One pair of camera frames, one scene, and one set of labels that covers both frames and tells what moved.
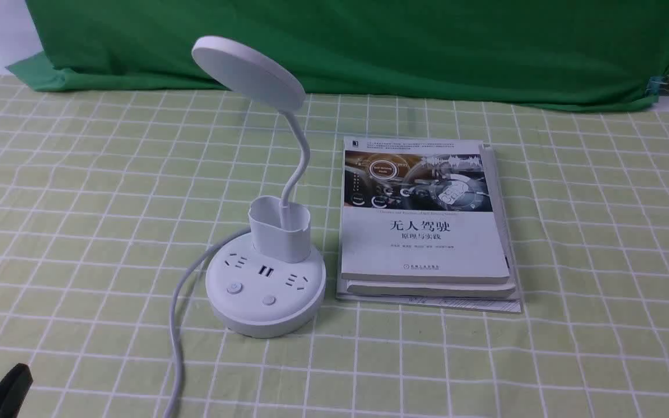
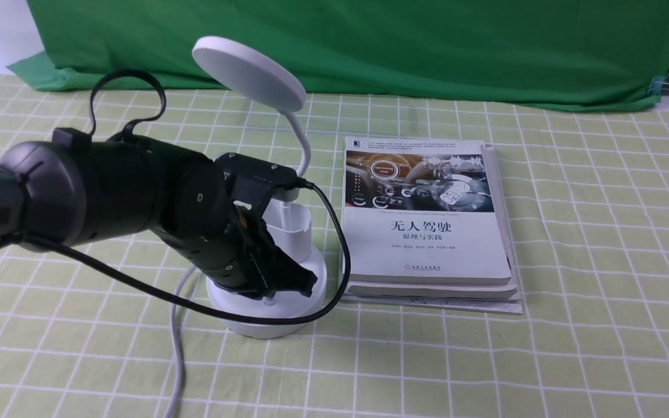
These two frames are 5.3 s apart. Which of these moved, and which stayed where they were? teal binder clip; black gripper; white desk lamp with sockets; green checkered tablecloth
Moved: black gripper
Stayed: green checkered tablecloth; teal binder clip; white desk lamp with sockets
